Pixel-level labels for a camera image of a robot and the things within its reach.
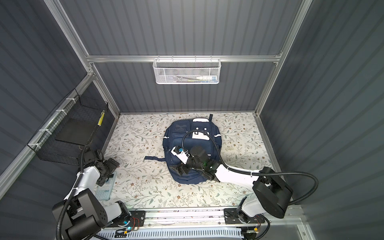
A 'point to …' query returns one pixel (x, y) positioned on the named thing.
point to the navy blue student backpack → (173, 136)
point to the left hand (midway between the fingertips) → (108, 171)
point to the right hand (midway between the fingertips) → (175, 160)
